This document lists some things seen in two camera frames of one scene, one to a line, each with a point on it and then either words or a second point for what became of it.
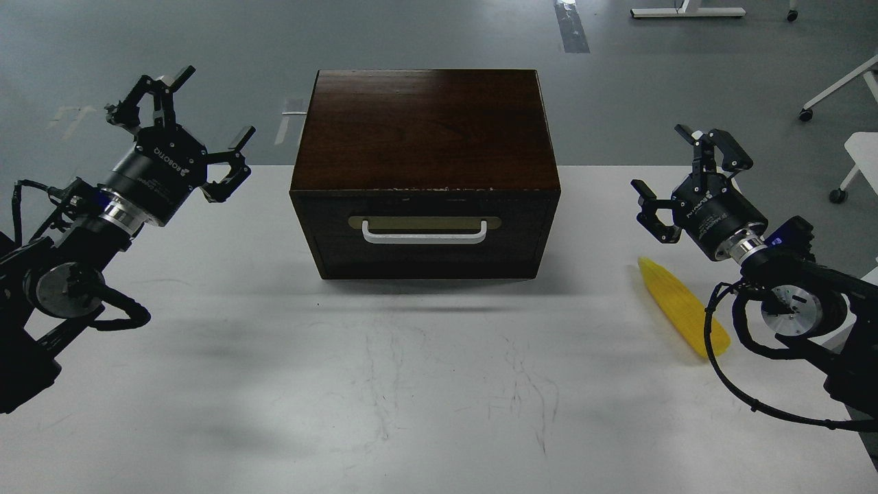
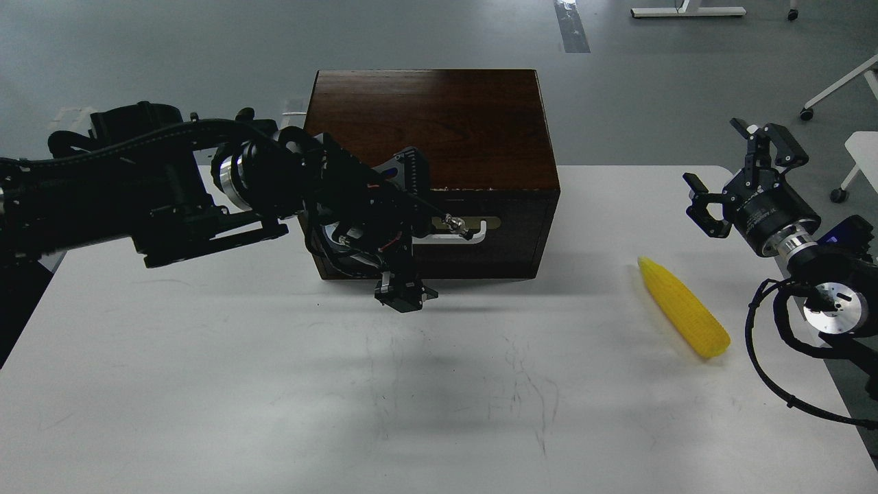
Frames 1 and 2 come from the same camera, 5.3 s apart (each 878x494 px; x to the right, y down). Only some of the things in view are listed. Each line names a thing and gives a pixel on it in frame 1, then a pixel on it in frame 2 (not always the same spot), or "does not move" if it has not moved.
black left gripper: (157, 175) -> (371, 214)
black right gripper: (717, 217) -> (758, 201)
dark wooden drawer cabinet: (426, 174) does not move
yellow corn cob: (684, 310) does not move
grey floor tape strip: (571, 30) does not move
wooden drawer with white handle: (429, 234) does not move
